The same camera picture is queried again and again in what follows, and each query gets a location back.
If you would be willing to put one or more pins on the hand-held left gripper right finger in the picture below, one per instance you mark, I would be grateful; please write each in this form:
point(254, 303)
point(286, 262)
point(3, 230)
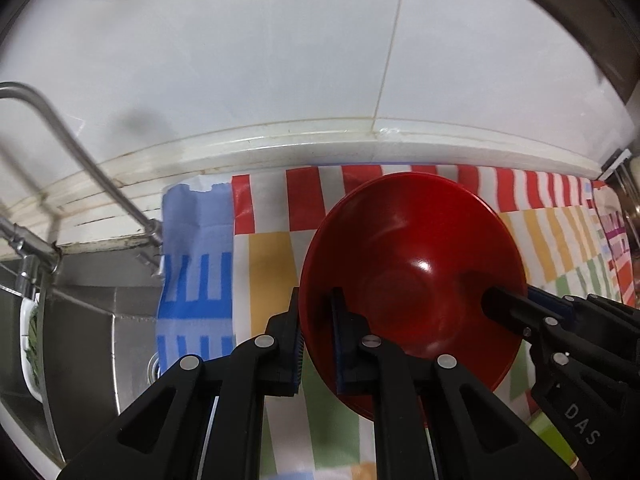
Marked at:
point(340, 355)

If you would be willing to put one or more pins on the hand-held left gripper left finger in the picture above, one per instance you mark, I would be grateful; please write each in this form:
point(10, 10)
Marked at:
point(296, 352)

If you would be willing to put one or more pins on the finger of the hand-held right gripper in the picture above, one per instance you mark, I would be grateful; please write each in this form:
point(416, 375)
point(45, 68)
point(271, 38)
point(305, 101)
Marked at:
point(555, 302)
point(510, 312)

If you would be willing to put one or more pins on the red and black bowl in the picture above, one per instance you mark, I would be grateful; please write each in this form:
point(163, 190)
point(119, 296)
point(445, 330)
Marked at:
point(415, 270)

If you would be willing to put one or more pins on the colourful checked cloth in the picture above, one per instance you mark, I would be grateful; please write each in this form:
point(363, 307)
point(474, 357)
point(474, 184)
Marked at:
point(225, 240)

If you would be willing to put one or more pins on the metal kitchen rack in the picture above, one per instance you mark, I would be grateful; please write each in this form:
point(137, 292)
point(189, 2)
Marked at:
point(620, 160)

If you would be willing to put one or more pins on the steel sink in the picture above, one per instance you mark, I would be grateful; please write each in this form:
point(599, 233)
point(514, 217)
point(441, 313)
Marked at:
point(95, 340)

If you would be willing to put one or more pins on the plate in sink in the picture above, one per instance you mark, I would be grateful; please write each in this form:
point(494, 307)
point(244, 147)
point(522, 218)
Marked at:
point(30, 350)

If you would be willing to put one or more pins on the steel gooseneck faucet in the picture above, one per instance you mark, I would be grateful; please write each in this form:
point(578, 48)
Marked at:
point(85, 160)

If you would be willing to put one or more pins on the steel mixer tap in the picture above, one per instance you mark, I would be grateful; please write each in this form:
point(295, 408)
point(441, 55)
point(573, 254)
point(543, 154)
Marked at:
point(25, 260)

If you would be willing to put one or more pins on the dark wall cabinet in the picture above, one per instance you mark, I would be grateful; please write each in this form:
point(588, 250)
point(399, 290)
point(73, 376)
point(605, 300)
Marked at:
point(575, 15)

